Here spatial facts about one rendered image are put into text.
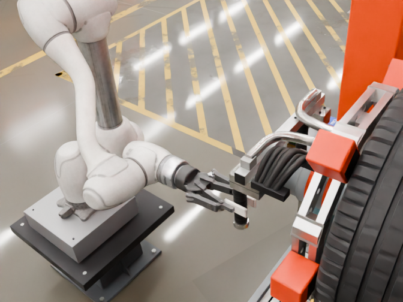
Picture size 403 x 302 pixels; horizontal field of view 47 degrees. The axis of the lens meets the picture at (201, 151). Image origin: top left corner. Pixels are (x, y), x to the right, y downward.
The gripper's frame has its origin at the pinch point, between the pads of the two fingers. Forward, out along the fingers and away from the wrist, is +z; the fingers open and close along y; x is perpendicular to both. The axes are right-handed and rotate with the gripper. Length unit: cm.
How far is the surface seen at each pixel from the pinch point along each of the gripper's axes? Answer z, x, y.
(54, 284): -89, -83, 22
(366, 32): 6, 25, -60
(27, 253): -114, -83, 18
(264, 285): -9, -75, -26
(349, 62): 2, 14, -60
